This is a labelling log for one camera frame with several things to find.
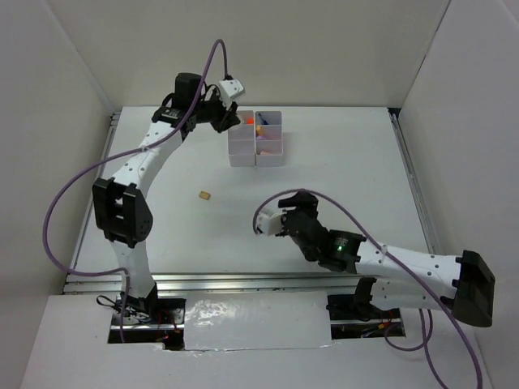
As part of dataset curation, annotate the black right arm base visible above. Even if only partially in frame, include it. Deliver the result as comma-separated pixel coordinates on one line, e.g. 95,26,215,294
326,277,401,329

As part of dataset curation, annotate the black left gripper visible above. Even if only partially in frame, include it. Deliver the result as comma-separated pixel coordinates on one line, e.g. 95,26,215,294
191,88,240,134

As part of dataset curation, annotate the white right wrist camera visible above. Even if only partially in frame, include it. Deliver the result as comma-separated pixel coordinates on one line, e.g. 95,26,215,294
255,210,286,237

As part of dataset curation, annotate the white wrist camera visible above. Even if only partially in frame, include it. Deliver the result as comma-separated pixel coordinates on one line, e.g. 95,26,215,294
218,79,246,104
255,210,286,237

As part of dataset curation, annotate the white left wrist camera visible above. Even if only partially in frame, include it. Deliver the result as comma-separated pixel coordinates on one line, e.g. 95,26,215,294
218,79,246,104

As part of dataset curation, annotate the right white divided container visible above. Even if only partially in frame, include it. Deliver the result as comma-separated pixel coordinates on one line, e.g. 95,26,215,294
255,110,284,168

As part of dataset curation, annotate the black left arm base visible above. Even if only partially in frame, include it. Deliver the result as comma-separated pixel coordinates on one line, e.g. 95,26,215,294
96,287,187,337

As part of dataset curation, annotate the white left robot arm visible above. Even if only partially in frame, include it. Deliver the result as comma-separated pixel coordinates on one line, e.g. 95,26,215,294
92,73,245,323

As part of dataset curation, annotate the aluminium table frame rail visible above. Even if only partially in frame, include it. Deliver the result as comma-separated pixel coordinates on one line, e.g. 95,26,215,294
62,105,453,295

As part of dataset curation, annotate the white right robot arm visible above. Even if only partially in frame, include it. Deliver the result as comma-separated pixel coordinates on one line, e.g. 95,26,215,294
278,190,495,327

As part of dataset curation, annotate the tan eraser block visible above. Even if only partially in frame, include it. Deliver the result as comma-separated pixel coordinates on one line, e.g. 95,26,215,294
199,191,211,200

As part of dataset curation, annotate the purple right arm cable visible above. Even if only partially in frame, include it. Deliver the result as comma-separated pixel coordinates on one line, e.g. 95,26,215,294
251,188,484,389

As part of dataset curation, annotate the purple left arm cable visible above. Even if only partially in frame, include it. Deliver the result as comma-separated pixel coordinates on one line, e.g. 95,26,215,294
42,38,230,344

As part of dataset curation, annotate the dark blue pen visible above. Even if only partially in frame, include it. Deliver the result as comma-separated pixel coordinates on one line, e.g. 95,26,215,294
258,113,268,126

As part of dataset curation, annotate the white divided container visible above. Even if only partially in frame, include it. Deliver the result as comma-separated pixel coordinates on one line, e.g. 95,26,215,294
255,110,284,168
227,110,255,168

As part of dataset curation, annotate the left white divided container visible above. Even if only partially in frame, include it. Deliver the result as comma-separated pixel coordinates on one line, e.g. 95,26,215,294
227,110,255,168

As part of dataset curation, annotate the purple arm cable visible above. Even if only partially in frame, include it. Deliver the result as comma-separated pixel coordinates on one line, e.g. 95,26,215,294
42,38,230,344
251,188,484,389

